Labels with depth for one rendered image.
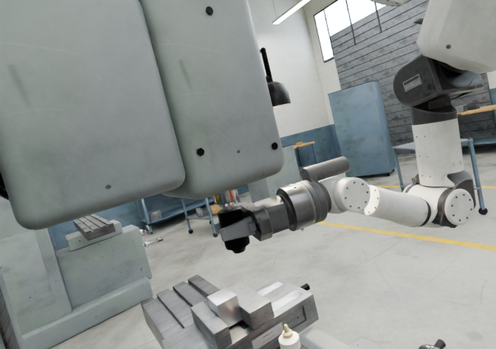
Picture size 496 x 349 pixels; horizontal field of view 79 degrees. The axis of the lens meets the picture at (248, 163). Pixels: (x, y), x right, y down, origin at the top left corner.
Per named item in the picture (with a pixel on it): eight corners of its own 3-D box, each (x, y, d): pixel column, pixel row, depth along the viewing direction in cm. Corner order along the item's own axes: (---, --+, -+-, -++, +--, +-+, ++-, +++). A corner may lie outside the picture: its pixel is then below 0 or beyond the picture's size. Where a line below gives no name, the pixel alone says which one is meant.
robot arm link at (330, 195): (298, 220, 65) (342, 205, 68) (325, 231, 55) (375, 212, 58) (286, 170, 64) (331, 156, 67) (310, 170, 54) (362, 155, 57)
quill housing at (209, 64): (236, 174, 69) (201, 34, 66) (296, 170, 51) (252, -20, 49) (154, 199, 59) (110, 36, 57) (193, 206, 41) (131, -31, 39)
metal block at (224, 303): (231, 309, 75) (225, 287, 74) (243, 319, 70) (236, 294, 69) (212, 319, 72) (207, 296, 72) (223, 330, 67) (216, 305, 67)
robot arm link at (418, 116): (438, 119, 76) (431, 65, 75) (475, 114, 67) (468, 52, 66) (402, 126, 72) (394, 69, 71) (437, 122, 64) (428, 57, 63)
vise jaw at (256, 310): (243, 295, 82) (240, 281, 81) (275, 316, 69) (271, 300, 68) (224, 305, 79) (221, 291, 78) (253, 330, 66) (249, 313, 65)
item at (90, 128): (148, 184, 60) (113, 56, 58) (193, 184, 40) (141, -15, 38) (36, 216, 51) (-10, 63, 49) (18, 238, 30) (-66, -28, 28)
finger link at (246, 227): (218, 226, 53) (250, 215, 55) (222, 243, 53) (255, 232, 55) (220, 228, 51) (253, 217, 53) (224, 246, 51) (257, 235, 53)
